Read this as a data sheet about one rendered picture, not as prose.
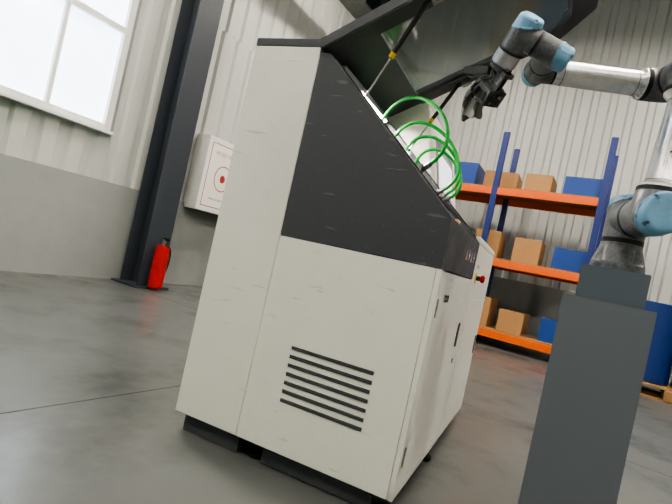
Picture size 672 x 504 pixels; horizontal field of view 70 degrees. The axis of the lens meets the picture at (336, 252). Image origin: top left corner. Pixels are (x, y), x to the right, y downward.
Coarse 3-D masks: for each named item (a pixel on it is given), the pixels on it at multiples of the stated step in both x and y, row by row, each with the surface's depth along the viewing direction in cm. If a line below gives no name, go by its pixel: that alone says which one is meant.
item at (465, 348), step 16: (400, 112) 229; (416, 112) 226; (432, 112) 231; (416, 128) 226; (432, 128) 229; (416, 144) 225; (432, 144) 227; (448, 144) 271; (432, 176) 224; (480, 256) 219; (480, 272) 231; (480, 288) 244; (480, 304) 257; (464, 320) 213; (464, 336) 222; (464, 352) 234; (464, 368) 248; (464, 384) 263; (448, 400) 215; (448, 416) 228
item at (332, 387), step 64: (320, 256) 161; (320, 320) 159; (384, 320) 151; (256, 384) 166; (320, 384) 157; (384, 384) 149; (448, 384) 207; (256, 448) 173; (320, 448) 155; (384, 448) 147
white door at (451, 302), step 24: (456, 288) 176; (456, 312) 187; (432, 336) 152; (456, 336) 198; (432, 360) 160; (432, 384) 169; (432, 408) 180; (408, 432) 147; (432, 432) 192; (408, 456) 155
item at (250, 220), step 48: (288, 48) 174; (288, 96) 172; (240, 144) 178; (288, 144) 170; (240, 192) 176; (288, 192) 169; (240, 240) 175; (240, 288) 173; (192, 336) 179; (240, 336) 171; (192, 384) 177; (240, 384) 169; (192, 432) 178
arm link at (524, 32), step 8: (520, 16) 135; (528, 16) 134; (536, 16) 136; (512, 24) 138; (520, 24) 135; (528, 24) 134; (536, 24) 134; (512, 32) 138; (520, 32) 136; (528, 32) 135; (536, 32) 135; (504, 40) 140; (512, 40) 138; (520, 40) 137; (528, 40) 136; (536, 40) 135; (504, 48) 140; (512, 48) 139; (520, 48) 138; (528, 48) 137; (512, 56) 140; (520, 56) 141
